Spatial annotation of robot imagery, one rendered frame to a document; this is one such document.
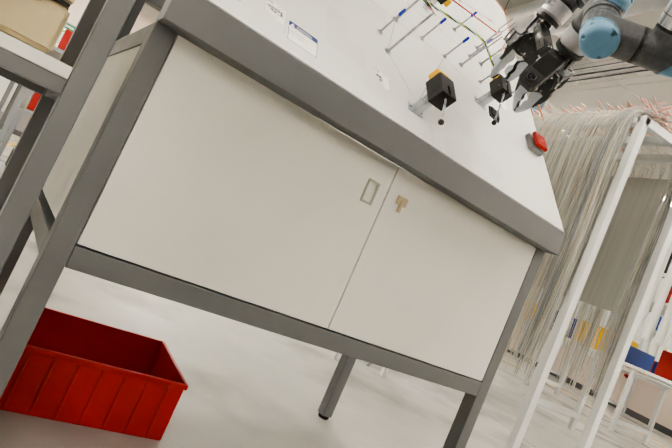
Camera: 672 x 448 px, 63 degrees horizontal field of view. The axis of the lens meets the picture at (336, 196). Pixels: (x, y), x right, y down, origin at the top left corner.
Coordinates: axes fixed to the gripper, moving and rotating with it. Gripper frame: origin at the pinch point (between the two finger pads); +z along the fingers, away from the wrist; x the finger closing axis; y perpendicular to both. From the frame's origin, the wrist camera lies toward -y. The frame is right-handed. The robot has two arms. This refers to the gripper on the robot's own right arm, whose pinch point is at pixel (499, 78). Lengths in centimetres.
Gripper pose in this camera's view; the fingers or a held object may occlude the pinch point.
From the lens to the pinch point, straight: 162.5
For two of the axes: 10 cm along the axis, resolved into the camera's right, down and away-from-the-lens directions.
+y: -1.9, -5.1, 8.4
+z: -6.3, 7.2, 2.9
